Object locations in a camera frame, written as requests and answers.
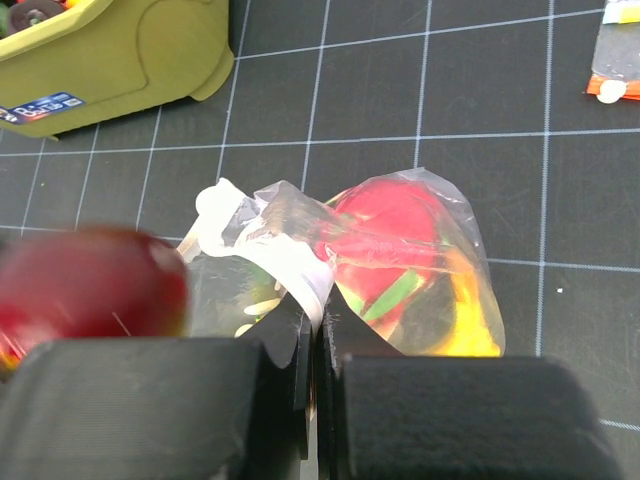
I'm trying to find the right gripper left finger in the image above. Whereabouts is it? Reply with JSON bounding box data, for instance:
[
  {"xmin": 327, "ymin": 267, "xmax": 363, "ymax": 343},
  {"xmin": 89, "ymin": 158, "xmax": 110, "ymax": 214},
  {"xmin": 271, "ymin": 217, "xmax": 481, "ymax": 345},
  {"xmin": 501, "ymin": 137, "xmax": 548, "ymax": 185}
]
[{"xmin": 1, "ymin": 300, "xmax": 313, "ymax": 479}]

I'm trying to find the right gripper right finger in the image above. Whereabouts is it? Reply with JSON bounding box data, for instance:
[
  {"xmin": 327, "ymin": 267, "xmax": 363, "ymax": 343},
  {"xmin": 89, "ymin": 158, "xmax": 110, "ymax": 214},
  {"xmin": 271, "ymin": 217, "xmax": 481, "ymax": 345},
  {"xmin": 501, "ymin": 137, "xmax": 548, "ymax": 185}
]
[{"xmin": 317, "ymin": 294, "xmax": 623, "ymax": 479}]

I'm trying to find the yellow banana bunch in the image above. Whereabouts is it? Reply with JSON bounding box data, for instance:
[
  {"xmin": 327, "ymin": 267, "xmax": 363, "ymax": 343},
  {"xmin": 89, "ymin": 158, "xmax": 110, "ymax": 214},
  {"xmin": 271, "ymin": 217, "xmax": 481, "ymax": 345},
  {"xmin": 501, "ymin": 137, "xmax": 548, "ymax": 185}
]
[{"xmin": 430, "ymin": 249, "xmax": 505, "ymax": 357}]

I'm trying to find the dotted zip top bag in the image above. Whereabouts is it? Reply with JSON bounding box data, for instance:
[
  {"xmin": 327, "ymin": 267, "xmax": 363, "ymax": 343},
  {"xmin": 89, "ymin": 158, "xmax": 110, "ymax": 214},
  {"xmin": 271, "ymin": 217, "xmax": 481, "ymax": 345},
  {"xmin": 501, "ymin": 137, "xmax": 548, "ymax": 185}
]
[{"xmin": 178, "ymin": 168, "xmax": 506, "ymax": 357}]

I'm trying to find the pink dragon fruit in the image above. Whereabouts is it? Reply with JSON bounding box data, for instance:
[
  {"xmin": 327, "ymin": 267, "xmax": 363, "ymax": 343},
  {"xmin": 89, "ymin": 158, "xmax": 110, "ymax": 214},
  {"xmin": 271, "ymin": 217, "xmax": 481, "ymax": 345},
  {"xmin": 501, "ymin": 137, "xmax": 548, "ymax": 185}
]
[{"xmin": 314, "ymin": 178, "xmax": 443, "ymax": 325}]

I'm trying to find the dark red apple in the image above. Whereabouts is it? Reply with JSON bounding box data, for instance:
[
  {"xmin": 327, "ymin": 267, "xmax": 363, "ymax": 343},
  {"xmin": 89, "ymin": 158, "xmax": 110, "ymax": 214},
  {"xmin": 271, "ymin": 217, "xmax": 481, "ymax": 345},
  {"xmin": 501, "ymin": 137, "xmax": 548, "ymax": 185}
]
[{"xmin": 1, "ymin": 226, "xmax": 189, "ymax": 378}]

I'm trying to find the orange blue zipper bag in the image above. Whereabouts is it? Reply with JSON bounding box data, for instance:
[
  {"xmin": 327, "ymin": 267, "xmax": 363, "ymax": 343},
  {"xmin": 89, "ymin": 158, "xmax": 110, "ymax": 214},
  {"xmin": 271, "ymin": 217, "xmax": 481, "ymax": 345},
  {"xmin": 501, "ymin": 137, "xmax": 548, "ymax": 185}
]
[{"xmin": 586, "ymin": 1, "xmax": 639, "ymax": 104}]

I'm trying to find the black grid mat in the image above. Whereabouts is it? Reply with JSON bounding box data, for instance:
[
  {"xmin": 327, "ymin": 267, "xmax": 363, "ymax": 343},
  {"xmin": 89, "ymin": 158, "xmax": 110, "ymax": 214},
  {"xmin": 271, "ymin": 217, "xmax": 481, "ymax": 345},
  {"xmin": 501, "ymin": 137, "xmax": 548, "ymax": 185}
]
[{"xmin": 1, "ymin": 1, "xmax": 639, "ymax": 479}]

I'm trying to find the olive green plastic bin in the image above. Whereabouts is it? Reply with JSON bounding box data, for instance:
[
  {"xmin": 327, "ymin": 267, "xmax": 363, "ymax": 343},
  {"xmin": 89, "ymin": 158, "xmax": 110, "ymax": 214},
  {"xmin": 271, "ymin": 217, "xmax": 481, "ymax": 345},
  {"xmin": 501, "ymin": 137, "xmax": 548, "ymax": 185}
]
[{"xmin": 1, "ymin": 0, "xmax": 234, "ymax": 138}]

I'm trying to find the dark plum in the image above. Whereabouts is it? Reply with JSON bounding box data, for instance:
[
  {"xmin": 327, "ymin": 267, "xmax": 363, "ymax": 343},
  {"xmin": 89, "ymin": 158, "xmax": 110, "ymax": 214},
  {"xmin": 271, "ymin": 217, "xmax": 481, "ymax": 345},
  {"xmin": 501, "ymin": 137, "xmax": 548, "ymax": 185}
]
[{"xmin": 7, "ymin": 0, "xmax": 65, "ymax": 35}]

